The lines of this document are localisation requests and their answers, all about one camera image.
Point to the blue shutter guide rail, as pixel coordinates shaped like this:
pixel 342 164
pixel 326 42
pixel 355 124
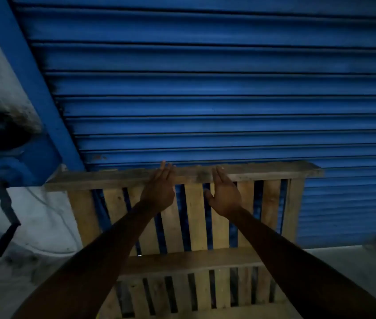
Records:
pixel 25 63

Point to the person's right forearm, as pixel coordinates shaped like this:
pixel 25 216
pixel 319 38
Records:
pixel 291 269

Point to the person's right hand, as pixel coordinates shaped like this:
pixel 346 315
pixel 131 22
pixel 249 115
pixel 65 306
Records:
pixel 226 199

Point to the wooden pallet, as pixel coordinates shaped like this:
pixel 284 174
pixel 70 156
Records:
pixel 196 222

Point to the person's left forearm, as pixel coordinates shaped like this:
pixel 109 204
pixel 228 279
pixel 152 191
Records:
pixel 91 269

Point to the person's left hand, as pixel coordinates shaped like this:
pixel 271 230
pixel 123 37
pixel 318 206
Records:
pixel 159 189

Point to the blue shutter crank gearbox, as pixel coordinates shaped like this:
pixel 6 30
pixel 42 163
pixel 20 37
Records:
pixel 25 159

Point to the blue roller shutter door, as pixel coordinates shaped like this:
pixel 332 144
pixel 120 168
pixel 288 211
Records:
pixel 208 79

